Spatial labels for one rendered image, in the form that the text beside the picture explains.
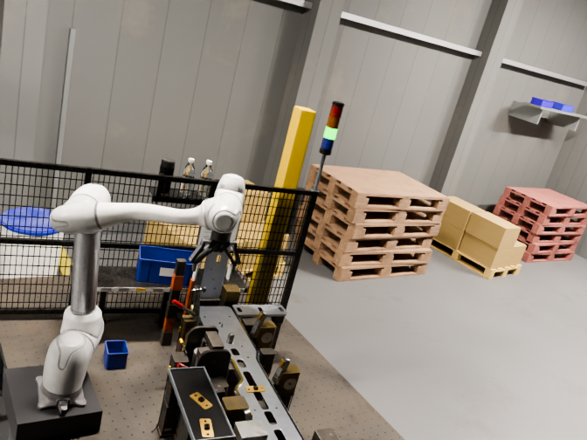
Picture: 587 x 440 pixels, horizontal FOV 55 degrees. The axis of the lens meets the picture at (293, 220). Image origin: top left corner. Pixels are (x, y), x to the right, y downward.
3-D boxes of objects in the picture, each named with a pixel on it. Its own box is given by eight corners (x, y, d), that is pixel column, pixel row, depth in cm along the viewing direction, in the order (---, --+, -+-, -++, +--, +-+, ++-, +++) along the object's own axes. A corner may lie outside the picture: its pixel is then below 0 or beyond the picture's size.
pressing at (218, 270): (219, 299, 298) (232, 240, 287) (198, 299, 292) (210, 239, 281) (218, 298, 298) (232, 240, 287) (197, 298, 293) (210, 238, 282)
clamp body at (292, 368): (288, 436, 258) (307, 373, 247) (265, 438, 253) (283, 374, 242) (282, 425, 264) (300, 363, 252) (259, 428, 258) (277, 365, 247)
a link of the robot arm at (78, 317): (53, 360, 238) (71, 332, 258) (93, 366, 240) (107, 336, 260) (61, 190, 210) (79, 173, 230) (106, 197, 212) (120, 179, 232)
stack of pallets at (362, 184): (375, 240, 752) (397, 169, 719) (426, 275, 681) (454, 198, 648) (286, 242, 668) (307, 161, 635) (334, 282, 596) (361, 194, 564)
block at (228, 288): (227, 348, 310) (241, 292, 298) (213, 349, 306) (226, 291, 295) (223, 340, 317) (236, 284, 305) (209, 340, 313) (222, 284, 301)
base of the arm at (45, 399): (37, 417, 217) (39, 406, 215) (35, 378, 234) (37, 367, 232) (87, 414, 226) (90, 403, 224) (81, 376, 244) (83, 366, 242)
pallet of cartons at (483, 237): (456, 238, 851) (472, 195, 828) (521, 276, 763) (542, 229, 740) (417, 239, 801) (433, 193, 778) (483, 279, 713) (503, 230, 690)
